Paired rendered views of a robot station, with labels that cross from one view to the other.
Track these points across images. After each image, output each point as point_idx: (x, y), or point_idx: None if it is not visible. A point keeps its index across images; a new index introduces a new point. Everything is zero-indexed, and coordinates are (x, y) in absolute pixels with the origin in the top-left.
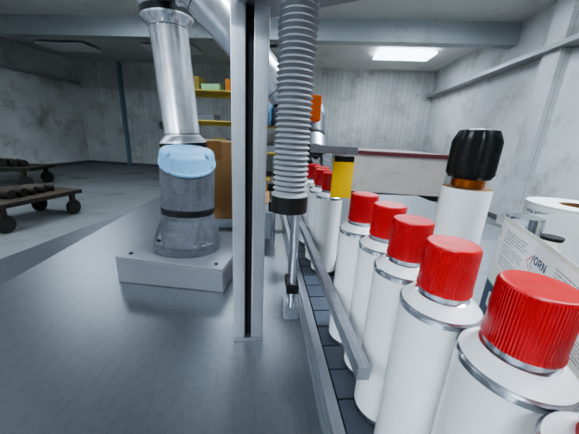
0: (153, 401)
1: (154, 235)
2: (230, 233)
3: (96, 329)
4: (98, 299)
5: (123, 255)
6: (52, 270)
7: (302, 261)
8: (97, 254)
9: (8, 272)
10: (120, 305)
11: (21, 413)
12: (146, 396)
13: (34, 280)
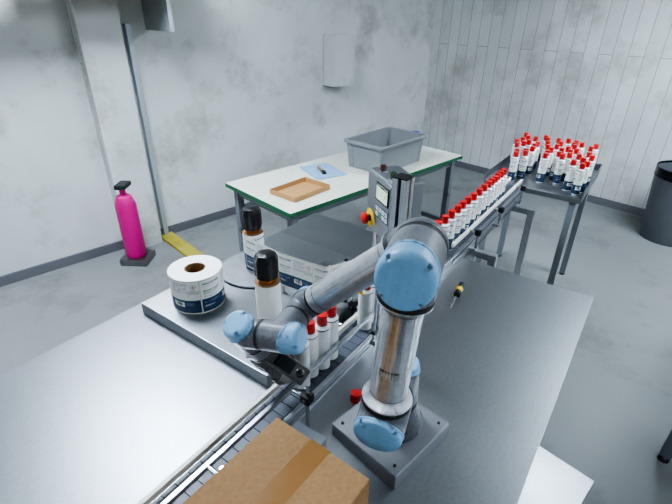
0: (431, 358)
1: (417, 452)
2: (349, 430)
3: (453, 399)
4: (456, 424)
5: (443, 422)
6: (498, 482)
7: (333, 367)
8: (468, 499)
9: (534, 499)
10: (444, 412)
11: (471, 374)
12: (433, 360)
13: (506, 472)
